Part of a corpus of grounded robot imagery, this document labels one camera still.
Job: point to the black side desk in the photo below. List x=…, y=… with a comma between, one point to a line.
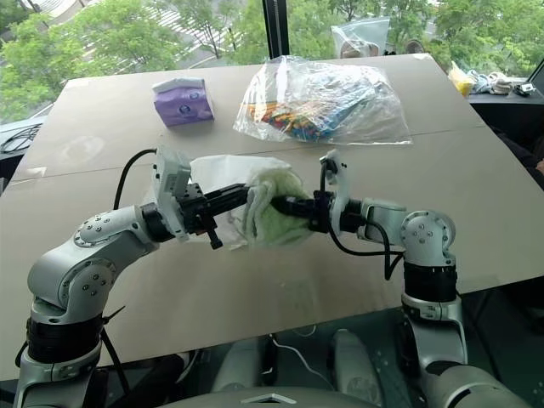
x=506, y=108

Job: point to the small black white device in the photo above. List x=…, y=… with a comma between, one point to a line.
x=523, y=89

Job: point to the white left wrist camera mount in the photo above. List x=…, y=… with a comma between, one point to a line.
x=170, y=178

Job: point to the brown round object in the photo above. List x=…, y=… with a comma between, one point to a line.
x=414, y=46

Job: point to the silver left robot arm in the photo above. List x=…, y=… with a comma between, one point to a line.
x=91, y=255

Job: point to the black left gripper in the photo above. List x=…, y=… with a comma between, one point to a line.
x=196, y=212

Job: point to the dark window frame post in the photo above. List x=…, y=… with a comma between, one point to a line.
x=276, y=27

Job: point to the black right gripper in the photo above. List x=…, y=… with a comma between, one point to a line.
x=321, y=210

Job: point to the dark clothed bystander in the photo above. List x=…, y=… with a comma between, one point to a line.
x=525, y=157

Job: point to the pale green towel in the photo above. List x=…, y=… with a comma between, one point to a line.
x=278, y=229

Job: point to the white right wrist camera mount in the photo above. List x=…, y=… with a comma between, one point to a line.
x=340, y=187

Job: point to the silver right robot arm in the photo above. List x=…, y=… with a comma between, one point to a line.
x=425, y=238

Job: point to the clear zip bag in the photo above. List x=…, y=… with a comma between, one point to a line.
x=361, y=38

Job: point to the purple tissue pack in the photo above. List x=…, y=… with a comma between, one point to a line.
x=183, y=104

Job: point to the yellow bag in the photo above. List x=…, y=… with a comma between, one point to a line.
x=460, y=81

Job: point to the grey rounded robot leg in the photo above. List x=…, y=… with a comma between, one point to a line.
x=240, y=365
x=353, y=365

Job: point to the grey robot torso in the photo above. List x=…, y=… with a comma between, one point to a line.
x=272, y=399

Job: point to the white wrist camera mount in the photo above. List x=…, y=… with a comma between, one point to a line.
x=170, y=178
x=340, y=187

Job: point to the clear bag of colourful items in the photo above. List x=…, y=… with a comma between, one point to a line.
x=314, y=102

